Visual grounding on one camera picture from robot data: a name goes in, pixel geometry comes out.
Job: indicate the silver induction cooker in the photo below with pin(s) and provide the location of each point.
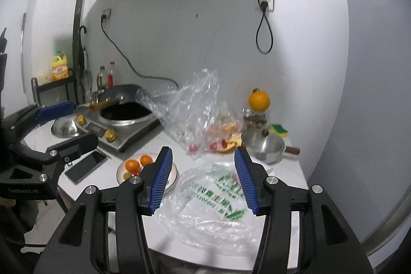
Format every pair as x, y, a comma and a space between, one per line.
118, 126

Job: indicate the white wall socket right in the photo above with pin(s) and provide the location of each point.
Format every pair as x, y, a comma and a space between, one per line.
266, 5

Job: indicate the oil bottle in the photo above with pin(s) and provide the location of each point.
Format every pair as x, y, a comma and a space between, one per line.
101, 79

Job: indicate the yellow detergent bottle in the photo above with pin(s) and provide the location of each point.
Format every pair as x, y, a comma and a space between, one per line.
59, 63

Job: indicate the white wall socket left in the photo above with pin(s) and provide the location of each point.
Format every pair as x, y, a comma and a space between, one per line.
106, 13

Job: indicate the white wall socket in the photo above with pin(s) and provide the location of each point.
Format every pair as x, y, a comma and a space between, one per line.
106, 13
266, 5

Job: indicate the small steel saucepan with lid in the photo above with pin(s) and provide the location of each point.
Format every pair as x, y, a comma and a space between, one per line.
266, 146

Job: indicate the red label bottle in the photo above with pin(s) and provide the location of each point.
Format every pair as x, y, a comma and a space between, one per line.
112, 75

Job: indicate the large orange on box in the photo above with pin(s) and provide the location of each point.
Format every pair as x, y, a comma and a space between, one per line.
259, 100

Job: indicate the black smartphone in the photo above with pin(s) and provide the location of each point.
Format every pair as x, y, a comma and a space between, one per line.
86, 166

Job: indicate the white round plate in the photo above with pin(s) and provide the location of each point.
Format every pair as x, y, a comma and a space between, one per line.
172, 179

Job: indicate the yellow green sponge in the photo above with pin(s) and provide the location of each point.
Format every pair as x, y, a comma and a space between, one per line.
278, 130

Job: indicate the clear box of chestnuts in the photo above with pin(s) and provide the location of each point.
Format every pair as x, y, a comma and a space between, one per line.
254, 119

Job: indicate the black umbrella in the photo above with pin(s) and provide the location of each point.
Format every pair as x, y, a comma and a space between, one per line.
82, 76

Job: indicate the clear crumpled plastic bag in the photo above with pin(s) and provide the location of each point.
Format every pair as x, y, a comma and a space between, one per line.
187, 113

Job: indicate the grey door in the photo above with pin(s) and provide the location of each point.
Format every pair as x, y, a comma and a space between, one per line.
365, 165

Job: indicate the orange peel pieces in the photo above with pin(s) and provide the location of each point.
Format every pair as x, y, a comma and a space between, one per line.
223, 137

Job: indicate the black wire rack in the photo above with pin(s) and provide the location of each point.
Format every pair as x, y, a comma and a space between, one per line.
68, 84

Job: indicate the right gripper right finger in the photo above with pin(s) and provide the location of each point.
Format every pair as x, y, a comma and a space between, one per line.
327, 243

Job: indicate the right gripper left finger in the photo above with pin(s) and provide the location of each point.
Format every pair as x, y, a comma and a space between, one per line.
80, 242

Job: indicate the black wok wooden handle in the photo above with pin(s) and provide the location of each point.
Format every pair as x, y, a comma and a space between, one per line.
113, 95

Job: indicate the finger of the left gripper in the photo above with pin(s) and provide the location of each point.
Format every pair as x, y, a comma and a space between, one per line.
66, 151
22, 122

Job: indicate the mandarin orange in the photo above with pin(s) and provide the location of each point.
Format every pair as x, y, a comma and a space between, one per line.
131, 165
145, 160

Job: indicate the printed flat plastic bag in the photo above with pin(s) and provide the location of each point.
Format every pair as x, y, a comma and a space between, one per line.
206, 209

